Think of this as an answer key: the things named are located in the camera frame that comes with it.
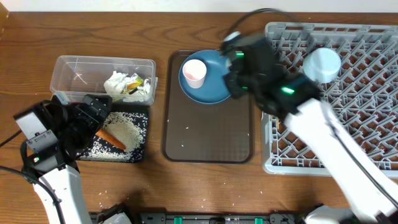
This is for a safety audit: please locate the light blue bowl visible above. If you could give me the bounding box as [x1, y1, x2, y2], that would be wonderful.
[302, 48, 341, 83]

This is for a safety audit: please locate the grey dishwasher rack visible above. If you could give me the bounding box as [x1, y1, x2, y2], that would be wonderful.
[264, 22, 397, 179]

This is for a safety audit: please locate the pile of white rice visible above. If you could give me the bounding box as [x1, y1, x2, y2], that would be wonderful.
[79, 111, 147, 162]

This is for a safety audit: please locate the dark blue plate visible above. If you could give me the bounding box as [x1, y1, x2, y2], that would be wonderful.
[178, 50, 231, 105]

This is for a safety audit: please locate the white paper napkin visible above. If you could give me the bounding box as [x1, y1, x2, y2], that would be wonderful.
[136, 78, 152, 96]

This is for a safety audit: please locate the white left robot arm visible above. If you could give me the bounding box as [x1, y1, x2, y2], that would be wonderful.
[14, 94, 112, 223]

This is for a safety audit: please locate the orange carrot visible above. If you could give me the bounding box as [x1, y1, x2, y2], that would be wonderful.
[96, 128, 126, 150]

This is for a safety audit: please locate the clear plastic bin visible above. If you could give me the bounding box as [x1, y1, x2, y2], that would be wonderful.
[50, 55, 157, 106]

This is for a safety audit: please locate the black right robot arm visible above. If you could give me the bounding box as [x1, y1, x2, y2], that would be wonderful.
[223, 58, 397, 223]

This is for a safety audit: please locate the pink cup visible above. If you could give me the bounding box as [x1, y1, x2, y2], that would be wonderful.
[182, 59, 207, 88]

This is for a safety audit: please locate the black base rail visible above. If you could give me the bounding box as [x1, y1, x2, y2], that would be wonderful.
[90, 203, 352, 224]

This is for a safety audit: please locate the brown serving tray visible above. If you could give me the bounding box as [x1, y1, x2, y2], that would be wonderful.
[161, 50, 254, 164]

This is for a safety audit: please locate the white tissue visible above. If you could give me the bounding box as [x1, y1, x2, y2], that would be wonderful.
[103, 71, 127, 95]

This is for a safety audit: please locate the black plastic tray bin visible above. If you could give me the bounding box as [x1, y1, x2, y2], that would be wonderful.
[76, 104, 149, 164]

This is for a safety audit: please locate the yellow green snack wrapper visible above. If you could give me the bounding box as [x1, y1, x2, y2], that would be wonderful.
[122, 73, 144, 95]

